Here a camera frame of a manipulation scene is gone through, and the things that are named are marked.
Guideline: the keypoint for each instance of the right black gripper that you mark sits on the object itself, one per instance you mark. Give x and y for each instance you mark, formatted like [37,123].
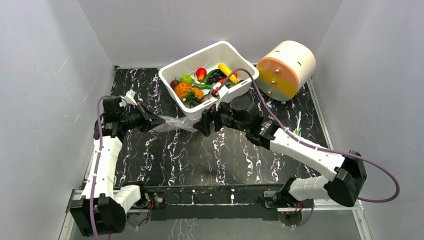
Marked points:
[215,117]

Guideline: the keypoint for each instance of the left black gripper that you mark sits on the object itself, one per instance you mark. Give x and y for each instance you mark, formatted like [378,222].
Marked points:
[150,120]

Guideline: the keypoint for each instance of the clear zip bag orange zipper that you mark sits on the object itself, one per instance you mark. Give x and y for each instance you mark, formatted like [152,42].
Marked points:
[173,124]

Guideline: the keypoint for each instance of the white plastic bin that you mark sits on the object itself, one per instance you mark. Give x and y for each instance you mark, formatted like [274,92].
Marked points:
[210,57]

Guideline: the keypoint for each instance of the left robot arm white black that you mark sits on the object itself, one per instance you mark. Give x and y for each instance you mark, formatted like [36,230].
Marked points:
[102,179]

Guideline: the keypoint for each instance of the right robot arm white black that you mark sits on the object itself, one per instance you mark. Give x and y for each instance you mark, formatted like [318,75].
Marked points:
[341,176]

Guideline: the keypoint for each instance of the orange toy pineapple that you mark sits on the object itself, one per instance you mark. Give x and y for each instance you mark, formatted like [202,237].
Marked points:
[190,96]

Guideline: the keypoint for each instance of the green toy bean pod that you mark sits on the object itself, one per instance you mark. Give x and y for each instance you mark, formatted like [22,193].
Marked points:
[211,86]

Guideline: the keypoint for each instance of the dark brown toy plum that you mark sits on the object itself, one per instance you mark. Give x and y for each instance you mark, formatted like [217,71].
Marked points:
[173,84]

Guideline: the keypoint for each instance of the dark toy grapes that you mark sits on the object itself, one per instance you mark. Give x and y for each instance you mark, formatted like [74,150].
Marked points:
[211,75]

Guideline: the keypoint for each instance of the red toy chili pepper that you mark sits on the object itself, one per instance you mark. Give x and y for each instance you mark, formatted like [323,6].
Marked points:
[222,80]

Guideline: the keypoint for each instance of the green toy lime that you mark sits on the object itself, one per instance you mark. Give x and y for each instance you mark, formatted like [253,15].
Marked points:
[186,79]

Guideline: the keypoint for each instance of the yellow toy banana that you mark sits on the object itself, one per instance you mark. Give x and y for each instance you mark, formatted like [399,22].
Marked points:
[227,71]

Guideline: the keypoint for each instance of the green white pen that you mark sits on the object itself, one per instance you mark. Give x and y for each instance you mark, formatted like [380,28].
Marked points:
[298,124]

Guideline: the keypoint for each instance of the round pastel drawer cabinet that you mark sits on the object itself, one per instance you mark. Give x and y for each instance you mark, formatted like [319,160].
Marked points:
[285,70]

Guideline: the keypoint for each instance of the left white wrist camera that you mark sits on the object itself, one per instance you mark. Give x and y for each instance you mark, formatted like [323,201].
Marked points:
[130,98]

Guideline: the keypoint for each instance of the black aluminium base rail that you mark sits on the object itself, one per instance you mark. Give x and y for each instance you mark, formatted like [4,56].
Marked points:
[240,201]

